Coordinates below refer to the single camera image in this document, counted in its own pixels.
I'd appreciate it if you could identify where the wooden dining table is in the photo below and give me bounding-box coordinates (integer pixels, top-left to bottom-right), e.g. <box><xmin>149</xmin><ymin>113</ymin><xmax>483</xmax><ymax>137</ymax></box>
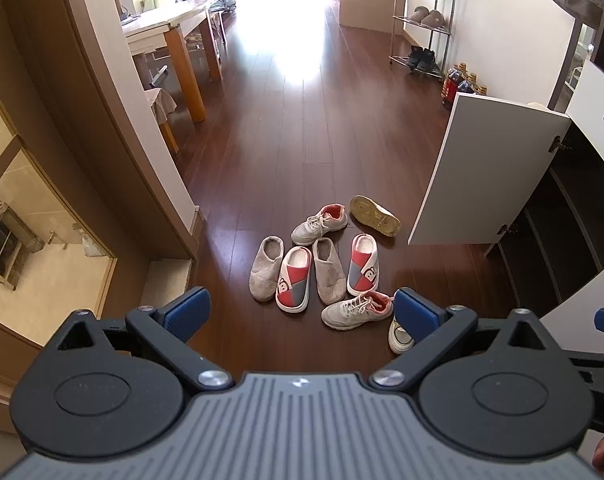
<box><xmin>122</xmin><ymin>0</ymin><xmax>228</xmax><ymax>123</ymax></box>

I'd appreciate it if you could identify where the beige fuzzy slipper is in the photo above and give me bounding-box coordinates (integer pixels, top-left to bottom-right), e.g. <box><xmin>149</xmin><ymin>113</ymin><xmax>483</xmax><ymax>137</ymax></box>
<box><xmin>252</xmin><ymin>236</ymin><xmax>286</xmax><ymax>303</ymax></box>
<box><xmin>312</xmin><ymin>237</ymin><xmax>347</xmax><ymax>305</ymax></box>

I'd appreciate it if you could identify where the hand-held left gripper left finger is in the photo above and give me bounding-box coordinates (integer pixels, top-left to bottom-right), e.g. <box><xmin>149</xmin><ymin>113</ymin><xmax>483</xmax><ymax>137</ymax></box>
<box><xmin>42</xmin><ymin>286</ymin><xmax>234</xmax><ymax>393</ymax></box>

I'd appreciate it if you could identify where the cardboard box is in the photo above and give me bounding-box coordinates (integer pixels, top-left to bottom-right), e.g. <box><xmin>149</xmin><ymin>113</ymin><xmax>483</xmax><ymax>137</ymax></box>
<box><xmin>339</xmin><ymin>0</ymin><xmax>409</xmax><ymax>36</ymax></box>

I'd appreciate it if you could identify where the grey pink mesh sneaker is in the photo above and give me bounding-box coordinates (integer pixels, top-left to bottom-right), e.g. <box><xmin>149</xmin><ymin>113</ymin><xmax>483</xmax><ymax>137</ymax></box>
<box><xmin>321</xmin><ymin>290</ymin><xmax>394</xmax><ymax>331</ymax></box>
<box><xmin>290</xmin><ymin>203</ymin><xmax>349</xmax><ymax>247</ymax></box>

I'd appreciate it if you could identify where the white cabinet door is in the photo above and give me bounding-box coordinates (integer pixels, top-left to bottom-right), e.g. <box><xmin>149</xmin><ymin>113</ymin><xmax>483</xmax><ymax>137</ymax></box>
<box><xmin>407</xmin><ymin>92</ymin><xmax>573</xmax><ymax>247</ymax></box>
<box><xmin>538</xmin><ymin>280</ymin><xmax>604</xmax><ymax>328</ymax></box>

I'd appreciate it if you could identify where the red grey cartoon slipper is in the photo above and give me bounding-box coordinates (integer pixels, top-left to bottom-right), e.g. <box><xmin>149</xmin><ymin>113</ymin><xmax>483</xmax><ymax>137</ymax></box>
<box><xmin>275</xmin><ymin>246</ymin><xmax>313</xmax><ymax>313</ymax></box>
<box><xmin>346</xmin><ymin>233</ymin><xmax>380</xmax><ymax>297</ymax></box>

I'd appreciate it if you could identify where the metal shoe rack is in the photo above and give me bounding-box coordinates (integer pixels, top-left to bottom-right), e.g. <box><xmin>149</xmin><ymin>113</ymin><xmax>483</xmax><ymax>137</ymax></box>
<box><xmin>388</xmin><ymin>0</ymin><xmax>458</xmax><ymax>80</ymax></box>

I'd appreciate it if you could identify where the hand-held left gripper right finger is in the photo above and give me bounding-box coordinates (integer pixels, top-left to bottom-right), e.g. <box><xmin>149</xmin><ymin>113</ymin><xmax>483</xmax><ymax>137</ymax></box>
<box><xmin>371</xmin><ymin>286</ymin><xmax>564</xmax><ymax>392</ymax></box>

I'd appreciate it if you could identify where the wooden stool with cushion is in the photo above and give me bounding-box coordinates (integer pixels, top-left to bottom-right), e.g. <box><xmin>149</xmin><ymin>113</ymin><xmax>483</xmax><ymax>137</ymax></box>
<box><xmin>143</xmin><ymin>87</ymin><xmax>180</xmax><ymax>155</ymax></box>

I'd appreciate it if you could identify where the wooden door frame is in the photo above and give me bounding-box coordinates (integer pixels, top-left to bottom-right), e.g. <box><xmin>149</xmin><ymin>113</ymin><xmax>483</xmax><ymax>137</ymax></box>
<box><xmin>0</xmin><ymin>0</ymin><xmax>205</xmax><ymax>261</ymax></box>

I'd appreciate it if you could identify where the white green sneaker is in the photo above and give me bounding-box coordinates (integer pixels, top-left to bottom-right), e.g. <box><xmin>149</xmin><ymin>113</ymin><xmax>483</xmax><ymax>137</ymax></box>
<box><xmin>388</xmin><ymin>312</ymin><xmax>416</xmax><ymax>356</ymax></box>
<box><xmin>349</xmin><ymin>195</ymin><xmax>402</xmax><ymax>238</ymax></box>

